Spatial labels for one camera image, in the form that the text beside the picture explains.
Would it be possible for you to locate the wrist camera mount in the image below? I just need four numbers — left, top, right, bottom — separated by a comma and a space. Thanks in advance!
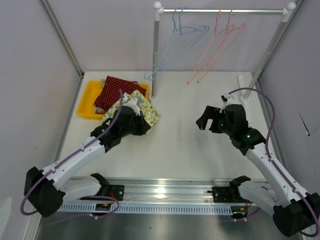
124, 96, 141, 116
220, 92, 234, 112

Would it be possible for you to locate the blue wire hanger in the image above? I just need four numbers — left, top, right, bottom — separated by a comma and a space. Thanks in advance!
146, 6, 208, 81
144, 6, 210, 81

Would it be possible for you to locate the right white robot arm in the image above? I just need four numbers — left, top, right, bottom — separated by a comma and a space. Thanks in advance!
196, 104, 320, 237

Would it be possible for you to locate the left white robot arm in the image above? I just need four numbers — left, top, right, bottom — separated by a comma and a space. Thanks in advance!
23, 105, 151, 218

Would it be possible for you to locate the silver clothes rack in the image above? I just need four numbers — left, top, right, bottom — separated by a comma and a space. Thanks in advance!
149, 1, 297, 125

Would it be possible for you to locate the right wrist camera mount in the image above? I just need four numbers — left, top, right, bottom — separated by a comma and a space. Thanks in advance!
220, 92, 234, 112

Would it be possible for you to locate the purple cable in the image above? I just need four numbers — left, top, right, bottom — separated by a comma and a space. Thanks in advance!
20, 88, 126, 221
227, 87, 320, 237

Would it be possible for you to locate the blue wire hanger front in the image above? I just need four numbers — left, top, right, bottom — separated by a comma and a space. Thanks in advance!
144, 6, 210, 81

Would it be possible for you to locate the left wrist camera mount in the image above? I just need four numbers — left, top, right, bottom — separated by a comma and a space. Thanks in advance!
124, 96, 141, 116

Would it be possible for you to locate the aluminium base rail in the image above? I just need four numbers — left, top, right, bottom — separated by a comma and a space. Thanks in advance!
34, 176, 306, 216

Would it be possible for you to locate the yellow plastic tray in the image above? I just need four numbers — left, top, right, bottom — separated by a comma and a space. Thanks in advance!
76, 80, 149, 120

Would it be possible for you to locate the red polka dot cloth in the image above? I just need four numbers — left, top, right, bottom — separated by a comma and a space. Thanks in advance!
94, 76, 147, 115

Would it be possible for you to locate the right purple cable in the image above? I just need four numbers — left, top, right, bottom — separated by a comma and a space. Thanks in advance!
227, 87, 320, 237

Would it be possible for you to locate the blue wire hanger back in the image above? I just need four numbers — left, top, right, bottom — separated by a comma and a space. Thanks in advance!
146, 6, 208, 81

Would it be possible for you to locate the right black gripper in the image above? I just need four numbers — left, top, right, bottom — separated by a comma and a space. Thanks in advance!
196, 105, 235, 137

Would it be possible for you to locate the lemon print skirt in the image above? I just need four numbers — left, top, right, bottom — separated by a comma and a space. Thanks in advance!
102, 90, 162, 133

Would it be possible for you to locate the pink wire hanger left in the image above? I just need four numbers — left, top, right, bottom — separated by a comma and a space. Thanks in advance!
187, 7, 241, 85

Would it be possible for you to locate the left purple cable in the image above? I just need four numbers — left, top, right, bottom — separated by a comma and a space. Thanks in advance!
20, 88, 126, 221

